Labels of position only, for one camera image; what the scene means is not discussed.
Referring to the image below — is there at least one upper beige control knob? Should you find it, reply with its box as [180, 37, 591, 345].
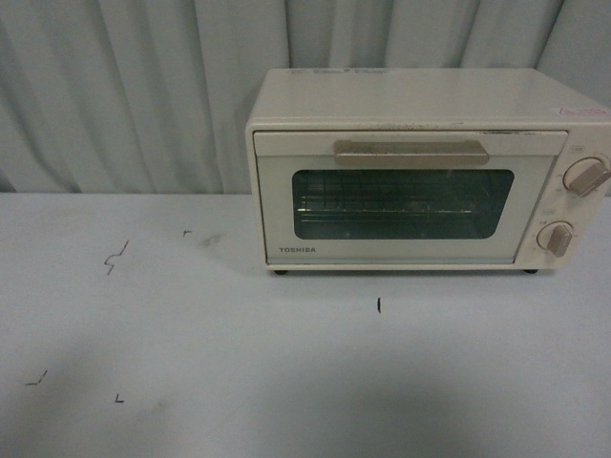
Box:
[563, 157, 610, 198]

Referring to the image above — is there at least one beige control knob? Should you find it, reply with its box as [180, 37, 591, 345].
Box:
[537, 221, 574, 258]
[563, 157, 610, 198]

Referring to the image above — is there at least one beige oven door handle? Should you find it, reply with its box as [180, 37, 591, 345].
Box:
[333, 140, 490, 169]

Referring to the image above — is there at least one lower beige control knob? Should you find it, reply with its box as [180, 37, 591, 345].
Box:
[537, 221, 574, 258]

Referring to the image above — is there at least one grey pleated curtain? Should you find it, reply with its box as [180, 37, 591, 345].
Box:
[1, 1, 610, 194]

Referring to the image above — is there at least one cream Toshiba toaster oven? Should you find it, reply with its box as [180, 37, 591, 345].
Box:
[245, 69, 610, 272]

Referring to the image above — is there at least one cream oven door with window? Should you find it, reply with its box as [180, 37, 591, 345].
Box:
[254, 131, 567, 265]

